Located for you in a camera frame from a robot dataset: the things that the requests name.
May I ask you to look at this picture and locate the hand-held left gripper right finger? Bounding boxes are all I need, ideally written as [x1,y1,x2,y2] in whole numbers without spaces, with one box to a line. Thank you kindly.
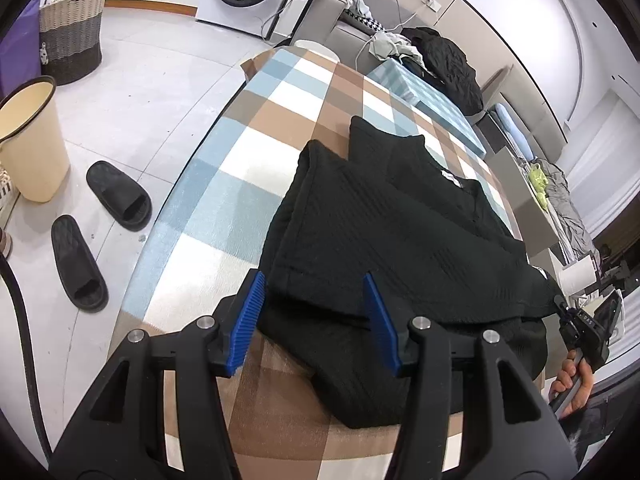
[362,272,581,480]

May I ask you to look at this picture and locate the blue checked cloth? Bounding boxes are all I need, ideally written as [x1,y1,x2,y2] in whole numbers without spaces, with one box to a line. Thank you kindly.
[365,57,488,158]

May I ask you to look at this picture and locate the round white stool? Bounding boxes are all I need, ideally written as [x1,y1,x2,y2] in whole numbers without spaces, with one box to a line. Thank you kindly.
[292,39,338,61]

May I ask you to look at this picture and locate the black quilted jacket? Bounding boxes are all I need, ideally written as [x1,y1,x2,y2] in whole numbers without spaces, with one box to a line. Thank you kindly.
[400,26,485,116]

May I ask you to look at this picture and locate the light grey garment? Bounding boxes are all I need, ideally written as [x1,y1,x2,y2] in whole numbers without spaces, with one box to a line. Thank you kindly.
[367,30,426,61]

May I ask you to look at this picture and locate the grey sofa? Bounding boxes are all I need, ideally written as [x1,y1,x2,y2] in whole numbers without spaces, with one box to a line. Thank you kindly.
[272,0,426,76]

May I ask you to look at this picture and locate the beige bedside cabinet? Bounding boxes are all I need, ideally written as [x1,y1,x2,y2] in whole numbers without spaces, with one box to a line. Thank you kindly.
[487,147,563,261]

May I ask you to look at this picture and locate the houndstooth cushion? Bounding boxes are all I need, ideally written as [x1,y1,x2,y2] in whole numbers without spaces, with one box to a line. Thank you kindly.
[345,5,386,33]

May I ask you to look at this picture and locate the bed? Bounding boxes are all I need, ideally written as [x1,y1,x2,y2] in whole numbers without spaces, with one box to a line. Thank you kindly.
[480,65,601,261]

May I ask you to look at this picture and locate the woven laundry basket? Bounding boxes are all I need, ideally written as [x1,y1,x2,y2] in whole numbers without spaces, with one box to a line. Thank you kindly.
[39,0,110,86]

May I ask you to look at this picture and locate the cream trash bin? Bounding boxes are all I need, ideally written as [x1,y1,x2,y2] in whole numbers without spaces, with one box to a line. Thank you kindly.
[0,76,71,204]

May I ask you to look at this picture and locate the green plush toy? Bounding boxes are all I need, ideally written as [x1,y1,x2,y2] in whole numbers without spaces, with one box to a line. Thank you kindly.
[527,162,551,211]

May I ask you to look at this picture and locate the purple bag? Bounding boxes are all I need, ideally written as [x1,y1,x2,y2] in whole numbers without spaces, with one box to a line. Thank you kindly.
[0,0,43,96]

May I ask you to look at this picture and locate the blue pillow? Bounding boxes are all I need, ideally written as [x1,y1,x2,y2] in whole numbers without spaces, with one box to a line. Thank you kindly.
[492,102,533,161]

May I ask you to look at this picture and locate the black knit sweater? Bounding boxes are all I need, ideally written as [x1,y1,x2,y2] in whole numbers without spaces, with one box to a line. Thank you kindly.
[257,115,568,430]

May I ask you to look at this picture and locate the white curtain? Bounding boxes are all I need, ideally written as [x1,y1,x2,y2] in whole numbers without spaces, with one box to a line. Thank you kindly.
[570,90,640,231]

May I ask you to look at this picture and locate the black cable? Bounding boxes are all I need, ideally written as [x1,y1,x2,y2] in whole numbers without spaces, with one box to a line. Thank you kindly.
[0,255,53,466]

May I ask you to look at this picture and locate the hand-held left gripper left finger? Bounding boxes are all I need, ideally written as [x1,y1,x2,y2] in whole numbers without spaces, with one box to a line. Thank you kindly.
[47,270,268,480]

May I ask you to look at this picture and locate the plaid tablecloth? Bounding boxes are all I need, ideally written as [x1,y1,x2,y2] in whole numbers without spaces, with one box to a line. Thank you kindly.
[117,47,526,480]

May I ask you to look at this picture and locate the black slipper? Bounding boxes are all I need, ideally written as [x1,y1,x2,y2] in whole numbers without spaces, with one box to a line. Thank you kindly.
[86,161,152,232]
[51,215,109,314]

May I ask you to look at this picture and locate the person's right hand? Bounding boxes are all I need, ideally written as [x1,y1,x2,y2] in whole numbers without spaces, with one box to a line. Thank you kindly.
[548,349,596,418]

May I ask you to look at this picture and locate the grey duvet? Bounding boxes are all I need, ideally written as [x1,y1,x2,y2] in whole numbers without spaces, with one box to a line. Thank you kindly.
[545,162,596,256]

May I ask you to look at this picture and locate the paper towel roll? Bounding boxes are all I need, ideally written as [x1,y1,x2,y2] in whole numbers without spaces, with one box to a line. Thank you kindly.
[557,255,596,296]

